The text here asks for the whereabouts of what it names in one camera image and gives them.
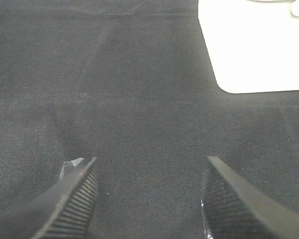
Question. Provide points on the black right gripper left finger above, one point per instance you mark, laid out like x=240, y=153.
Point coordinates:
x=64, y=211

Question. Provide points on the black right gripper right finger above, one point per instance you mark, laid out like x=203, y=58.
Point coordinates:
x=232, y=208

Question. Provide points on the clear tape strip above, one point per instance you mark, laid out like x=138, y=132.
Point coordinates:
x=68, y=166

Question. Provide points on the black table cloth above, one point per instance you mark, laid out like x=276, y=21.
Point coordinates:
x=130, y=83

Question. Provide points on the white plastic bin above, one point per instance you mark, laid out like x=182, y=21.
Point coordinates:
x=253, y=45

